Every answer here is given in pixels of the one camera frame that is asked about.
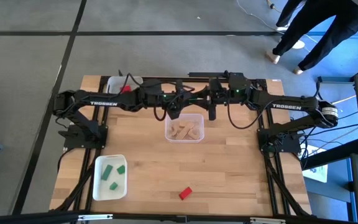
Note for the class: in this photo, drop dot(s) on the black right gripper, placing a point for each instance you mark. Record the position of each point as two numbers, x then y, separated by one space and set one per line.
232 88

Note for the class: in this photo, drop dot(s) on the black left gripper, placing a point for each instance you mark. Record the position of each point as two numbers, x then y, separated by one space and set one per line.
158 93

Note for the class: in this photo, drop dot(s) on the wooden rectangular block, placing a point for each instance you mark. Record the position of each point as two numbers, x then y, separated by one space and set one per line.
182 124

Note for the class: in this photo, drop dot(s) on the wooden block with round cutout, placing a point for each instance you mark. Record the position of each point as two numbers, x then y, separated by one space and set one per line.
196 134

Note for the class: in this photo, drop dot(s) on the red rectangular block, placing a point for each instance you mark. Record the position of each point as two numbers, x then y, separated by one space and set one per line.
126 89

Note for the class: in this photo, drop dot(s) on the green half-round block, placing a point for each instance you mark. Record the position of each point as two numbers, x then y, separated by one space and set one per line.
121 169

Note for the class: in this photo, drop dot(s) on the green wedge block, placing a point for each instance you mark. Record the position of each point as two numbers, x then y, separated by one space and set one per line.
107 172

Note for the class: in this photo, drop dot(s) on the green cube block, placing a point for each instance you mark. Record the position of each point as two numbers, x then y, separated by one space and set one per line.
113 186

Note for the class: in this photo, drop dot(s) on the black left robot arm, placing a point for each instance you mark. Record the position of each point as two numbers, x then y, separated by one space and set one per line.
120 99

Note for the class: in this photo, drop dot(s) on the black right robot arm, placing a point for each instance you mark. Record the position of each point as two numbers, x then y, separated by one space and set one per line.
286 104

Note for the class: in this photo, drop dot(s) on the clear plastic bin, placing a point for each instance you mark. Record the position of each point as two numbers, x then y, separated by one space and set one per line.
169 140

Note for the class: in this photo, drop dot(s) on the translucent white plastic bin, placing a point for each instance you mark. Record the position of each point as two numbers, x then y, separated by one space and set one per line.
115 85

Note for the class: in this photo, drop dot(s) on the red triangular wedge block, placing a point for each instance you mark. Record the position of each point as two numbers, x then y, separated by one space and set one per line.
185 193

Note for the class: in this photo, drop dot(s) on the white printed paper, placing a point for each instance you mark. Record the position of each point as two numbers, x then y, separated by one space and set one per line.
317 174

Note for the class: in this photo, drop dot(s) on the black diagonal beam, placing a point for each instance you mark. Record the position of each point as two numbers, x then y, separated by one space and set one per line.
331 154

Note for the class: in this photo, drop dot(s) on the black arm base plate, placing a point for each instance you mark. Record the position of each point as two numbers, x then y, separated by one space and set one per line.
287 146
73 141

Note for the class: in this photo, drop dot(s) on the black aluminium table frame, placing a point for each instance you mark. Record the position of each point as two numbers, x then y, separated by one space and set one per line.
272 186

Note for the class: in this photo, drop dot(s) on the silver metal bracket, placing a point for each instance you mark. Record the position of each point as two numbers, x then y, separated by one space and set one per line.
95 217
267 221

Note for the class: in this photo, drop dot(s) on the black frame beam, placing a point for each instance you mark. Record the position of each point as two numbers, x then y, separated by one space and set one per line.
42 217

